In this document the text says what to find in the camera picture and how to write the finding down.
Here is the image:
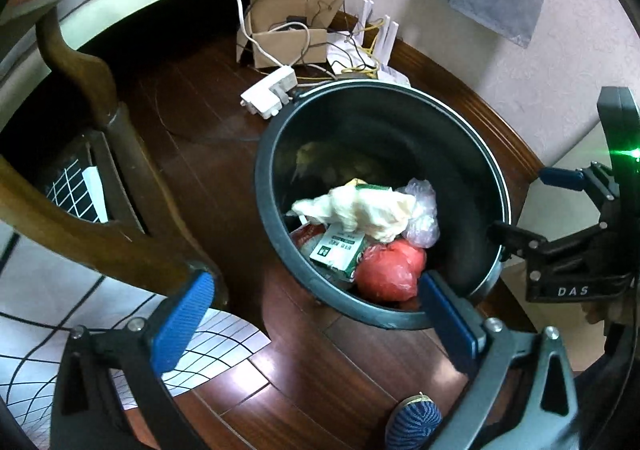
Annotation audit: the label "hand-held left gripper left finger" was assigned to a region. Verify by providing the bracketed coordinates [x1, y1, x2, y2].
[50, 272, 217, 450]

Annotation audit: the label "white paper sheets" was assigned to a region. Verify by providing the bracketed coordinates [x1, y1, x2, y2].
[327, 30, 411, 85]

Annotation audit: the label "clear plastic bag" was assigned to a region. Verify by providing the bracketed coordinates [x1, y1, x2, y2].
[397, 178, 441, 249]

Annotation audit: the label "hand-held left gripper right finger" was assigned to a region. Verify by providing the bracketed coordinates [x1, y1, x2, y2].
[419, 272, 578, 450]

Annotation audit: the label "white tissue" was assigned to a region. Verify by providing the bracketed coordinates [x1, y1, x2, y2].
[291, 184, 418, 243]

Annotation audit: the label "yellow cable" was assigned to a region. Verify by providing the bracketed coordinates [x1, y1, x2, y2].
[345, 17, 386, 78]

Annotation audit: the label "white router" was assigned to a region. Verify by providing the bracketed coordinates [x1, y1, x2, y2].
[357, 0, 401, 70]

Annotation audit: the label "white checkered tablecloth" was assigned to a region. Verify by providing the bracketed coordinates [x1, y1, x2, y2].
[0, 150, 273, 450]

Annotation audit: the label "black trash bin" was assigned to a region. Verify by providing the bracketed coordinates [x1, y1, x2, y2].
[255, 80, 513, 331]

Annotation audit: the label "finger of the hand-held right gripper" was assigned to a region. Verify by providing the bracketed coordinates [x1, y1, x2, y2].
[539, 162, 621, 203]
[487, 222, 608, 261]

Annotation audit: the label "green and white carton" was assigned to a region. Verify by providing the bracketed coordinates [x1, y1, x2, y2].
[309, 222, 368, 281]

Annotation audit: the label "wooden chair frame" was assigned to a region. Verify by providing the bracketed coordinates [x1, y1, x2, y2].
[0, 14, 231, 311]

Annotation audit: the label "cardboard box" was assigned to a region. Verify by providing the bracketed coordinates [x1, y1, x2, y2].
[236, 0, 346, 69]

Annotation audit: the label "blue striped slipper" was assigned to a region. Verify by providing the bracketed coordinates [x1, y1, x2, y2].
[385, 394, 443, 450]

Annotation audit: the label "white power strip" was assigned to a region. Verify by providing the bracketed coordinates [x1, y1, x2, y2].
[240, 67, 297, 119]

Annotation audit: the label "red plastic bag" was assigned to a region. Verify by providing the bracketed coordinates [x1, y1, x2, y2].
[355, 239, 428, 303]

